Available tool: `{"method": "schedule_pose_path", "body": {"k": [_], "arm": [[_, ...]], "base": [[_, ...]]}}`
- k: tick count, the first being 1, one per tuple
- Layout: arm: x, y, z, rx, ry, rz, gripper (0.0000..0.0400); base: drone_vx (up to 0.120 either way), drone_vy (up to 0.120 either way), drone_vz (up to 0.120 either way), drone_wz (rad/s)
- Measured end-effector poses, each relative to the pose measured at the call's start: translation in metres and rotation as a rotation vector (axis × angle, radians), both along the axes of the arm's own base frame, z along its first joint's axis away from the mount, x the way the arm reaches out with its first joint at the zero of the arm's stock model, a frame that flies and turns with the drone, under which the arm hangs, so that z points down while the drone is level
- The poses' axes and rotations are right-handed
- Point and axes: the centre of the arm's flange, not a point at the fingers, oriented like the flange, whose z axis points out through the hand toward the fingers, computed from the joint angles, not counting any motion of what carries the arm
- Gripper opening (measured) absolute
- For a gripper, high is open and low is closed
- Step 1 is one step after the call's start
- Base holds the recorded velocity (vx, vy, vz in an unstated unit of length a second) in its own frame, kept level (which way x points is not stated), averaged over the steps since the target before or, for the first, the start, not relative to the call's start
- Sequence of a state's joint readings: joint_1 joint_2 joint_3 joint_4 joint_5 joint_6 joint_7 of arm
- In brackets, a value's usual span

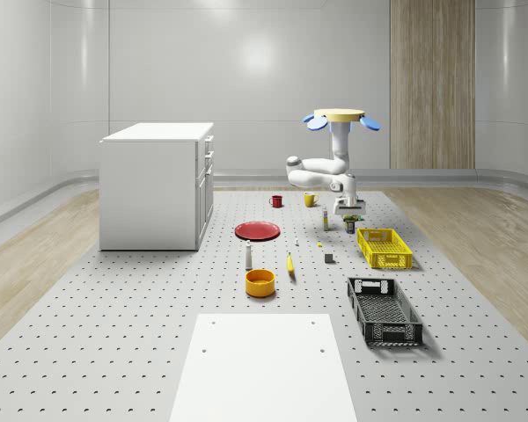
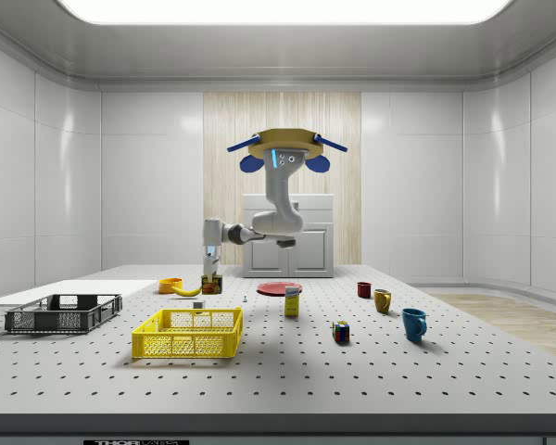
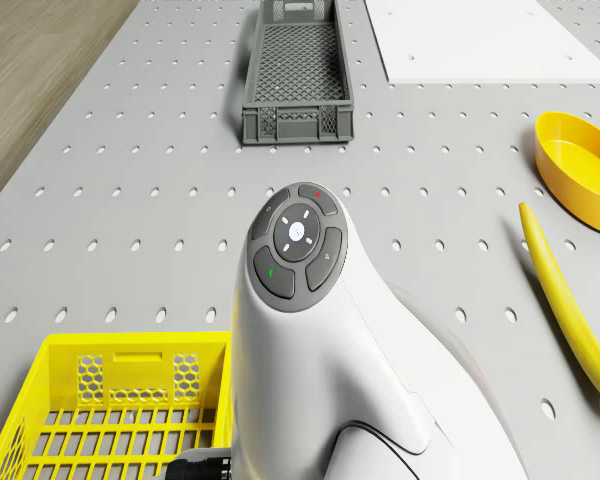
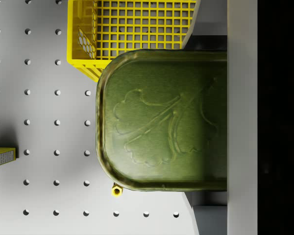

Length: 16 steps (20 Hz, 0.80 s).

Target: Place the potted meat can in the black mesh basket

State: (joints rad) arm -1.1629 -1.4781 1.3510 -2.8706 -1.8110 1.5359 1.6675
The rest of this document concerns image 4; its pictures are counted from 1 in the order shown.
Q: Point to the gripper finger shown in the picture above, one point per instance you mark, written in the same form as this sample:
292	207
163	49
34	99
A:
210	24
210	215

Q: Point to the green flat-sided can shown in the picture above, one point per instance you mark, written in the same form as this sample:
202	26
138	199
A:
161	122

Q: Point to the yellow bolt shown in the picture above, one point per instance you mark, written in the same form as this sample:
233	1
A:
117	191

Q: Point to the yellow basket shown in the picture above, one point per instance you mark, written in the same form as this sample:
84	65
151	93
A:
83	63

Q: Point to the grey cube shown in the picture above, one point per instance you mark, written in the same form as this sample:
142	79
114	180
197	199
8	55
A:
2	156

